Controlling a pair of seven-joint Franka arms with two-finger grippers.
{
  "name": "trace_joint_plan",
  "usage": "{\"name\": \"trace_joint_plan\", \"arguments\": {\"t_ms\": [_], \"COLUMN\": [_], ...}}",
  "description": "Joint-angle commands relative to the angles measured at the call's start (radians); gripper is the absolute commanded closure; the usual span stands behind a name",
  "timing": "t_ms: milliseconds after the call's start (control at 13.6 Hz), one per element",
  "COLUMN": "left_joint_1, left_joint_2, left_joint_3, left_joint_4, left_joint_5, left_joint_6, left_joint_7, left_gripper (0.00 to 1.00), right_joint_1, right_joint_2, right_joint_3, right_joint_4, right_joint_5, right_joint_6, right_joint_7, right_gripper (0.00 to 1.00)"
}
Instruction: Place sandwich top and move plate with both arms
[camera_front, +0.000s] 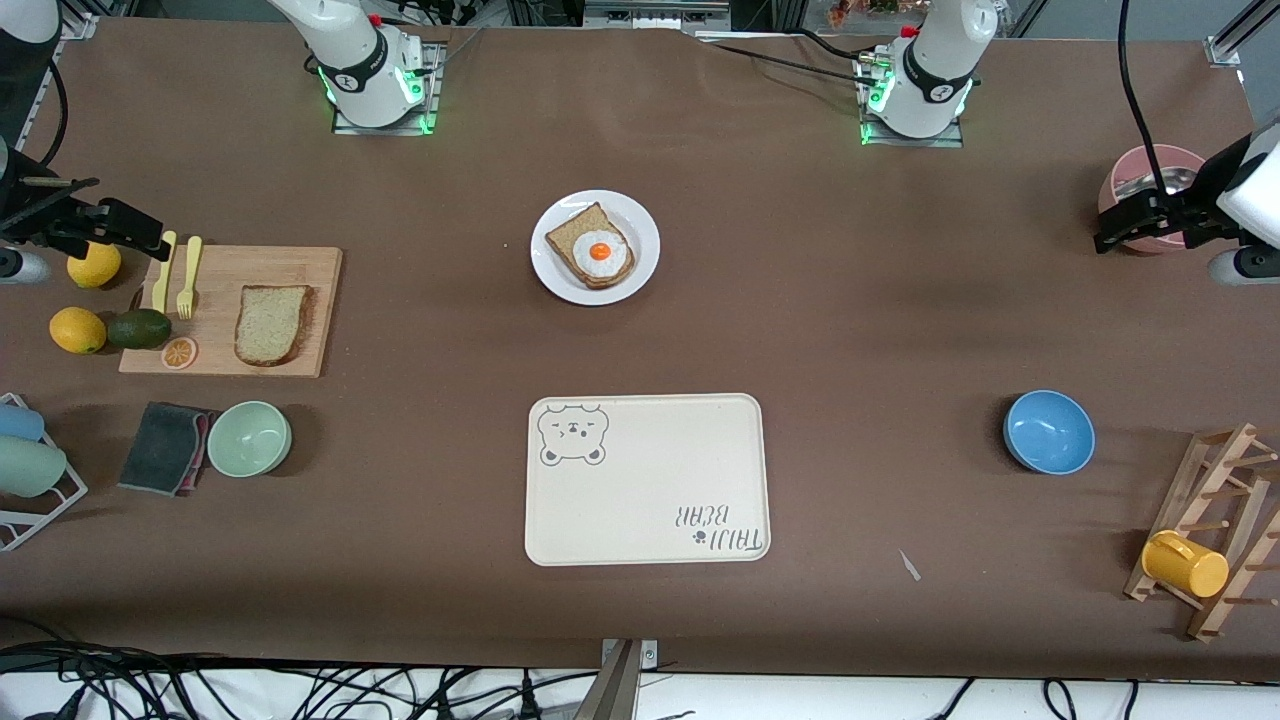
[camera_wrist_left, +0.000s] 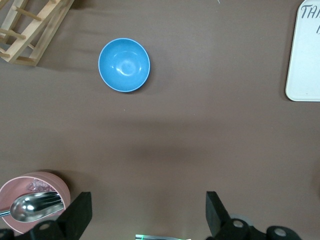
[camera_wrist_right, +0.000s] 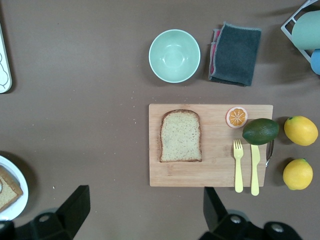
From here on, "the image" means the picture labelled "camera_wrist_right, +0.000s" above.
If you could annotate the bread slice under egg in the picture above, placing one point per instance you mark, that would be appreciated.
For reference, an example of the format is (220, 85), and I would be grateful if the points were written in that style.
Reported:
(8, 193)

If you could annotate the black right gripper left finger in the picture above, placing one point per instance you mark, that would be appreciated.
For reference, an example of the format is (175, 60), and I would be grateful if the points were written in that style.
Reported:
(72, 210)

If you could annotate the light blue cup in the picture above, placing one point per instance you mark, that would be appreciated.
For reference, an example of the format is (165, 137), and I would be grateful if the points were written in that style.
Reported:
(316, 62)

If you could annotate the small metal peeler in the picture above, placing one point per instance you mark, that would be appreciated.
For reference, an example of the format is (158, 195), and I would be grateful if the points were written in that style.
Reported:
(270, 153)

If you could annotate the bamboo cutting board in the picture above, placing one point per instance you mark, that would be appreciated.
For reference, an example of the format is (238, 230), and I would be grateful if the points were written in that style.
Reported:
(217, 165)

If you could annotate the yellow plastic knife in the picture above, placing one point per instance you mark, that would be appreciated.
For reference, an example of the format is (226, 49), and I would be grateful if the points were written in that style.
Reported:
(255, 172)

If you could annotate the beige bear print tray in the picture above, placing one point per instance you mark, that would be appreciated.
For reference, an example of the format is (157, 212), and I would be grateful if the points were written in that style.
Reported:
(3, 65)

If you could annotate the mint green bowl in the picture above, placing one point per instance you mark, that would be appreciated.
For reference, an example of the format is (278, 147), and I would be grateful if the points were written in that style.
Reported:
(174, 56)

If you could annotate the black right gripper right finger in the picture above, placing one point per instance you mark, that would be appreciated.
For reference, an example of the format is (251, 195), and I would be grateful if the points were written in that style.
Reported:
(215, 212)

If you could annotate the yellow plastic fork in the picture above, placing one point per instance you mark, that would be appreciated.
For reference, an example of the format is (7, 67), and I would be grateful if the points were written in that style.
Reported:
(238, 170)

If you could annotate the toy orange slice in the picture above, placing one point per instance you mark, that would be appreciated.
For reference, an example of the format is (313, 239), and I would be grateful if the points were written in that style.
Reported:
(236, 117)

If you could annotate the mint green cup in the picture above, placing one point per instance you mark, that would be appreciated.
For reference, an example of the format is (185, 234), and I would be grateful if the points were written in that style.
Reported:
(307, 31)

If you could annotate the green toy avocado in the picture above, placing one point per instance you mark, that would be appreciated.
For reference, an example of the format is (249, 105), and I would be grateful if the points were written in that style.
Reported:
(260, 131)

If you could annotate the white round plate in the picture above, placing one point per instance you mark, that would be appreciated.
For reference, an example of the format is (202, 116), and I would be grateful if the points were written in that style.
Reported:
(21, 200)

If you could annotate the yellow toy lemon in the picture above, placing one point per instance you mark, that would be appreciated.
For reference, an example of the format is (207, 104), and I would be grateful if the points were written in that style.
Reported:
(297, 174)
(300, 130)

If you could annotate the pink folded cloth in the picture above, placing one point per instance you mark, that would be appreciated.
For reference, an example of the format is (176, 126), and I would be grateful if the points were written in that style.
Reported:
(215, 42)

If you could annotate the dark grey folded cloth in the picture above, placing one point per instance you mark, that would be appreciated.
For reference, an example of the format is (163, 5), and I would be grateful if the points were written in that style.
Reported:
(236, 55)

